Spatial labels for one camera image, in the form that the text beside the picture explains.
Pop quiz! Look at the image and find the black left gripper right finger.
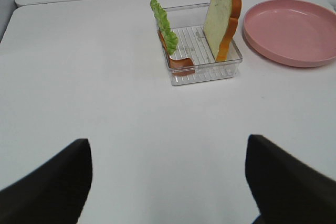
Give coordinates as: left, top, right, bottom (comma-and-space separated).
245, 135, 335, 223

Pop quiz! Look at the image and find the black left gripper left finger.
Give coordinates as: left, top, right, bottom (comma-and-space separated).
1, 139, 92, 223

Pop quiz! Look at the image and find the brown bacon strip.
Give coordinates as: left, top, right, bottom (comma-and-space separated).
157, 29, 195, 77

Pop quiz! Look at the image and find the white bread slice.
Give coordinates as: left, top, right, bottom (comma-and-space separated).
203, 0, 242, 61

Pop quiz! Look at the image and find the green lettuce leaf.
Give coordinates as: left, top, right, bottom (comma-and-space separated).
150, 0, 179, 55

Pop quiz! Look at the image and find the pink round plate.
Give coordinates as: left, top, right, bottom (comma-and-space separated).
243, 0, 335, 68

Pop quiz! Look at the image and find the clear plastic left tray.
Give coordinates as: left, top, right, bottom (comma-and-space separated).
164, 3, 243, 86

